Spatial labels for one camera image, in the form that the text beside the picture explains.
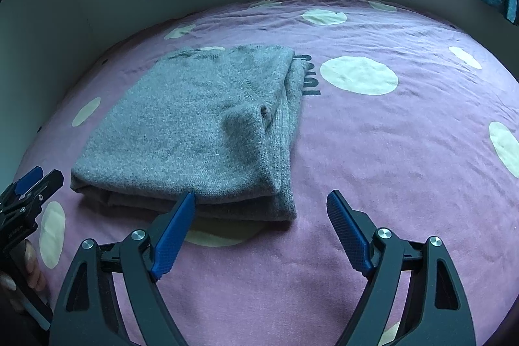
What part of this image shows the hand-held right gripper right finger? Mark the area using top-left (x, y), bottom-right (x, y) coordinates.
top-left (326, 190), bottom-right (476, 346)

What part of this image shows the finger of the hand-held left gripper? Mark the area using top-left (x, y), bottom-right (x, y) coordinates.
top-left (23, 170), bottom-right (66, 209)
top-left (12, 165), bottom-right (45, 195)

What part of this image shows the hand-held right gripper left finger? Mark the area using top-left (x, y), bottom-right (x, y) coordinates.
top-left (49, 191), bottom-right (198, 346)

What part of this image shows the grey knit sweater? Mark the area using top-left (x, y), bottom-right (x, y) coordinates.
top-left (70, 44), bottom-right (306, 223)

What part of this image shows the person's left hand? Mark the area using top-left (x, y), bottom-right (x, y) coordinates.
top-left (0, 240), bottom-right (49, 312)

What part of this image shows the pink polka-dot bedsheet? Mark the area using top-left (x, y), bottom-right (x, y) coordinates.
top-left (0, 0), bottom-right (519, 346)

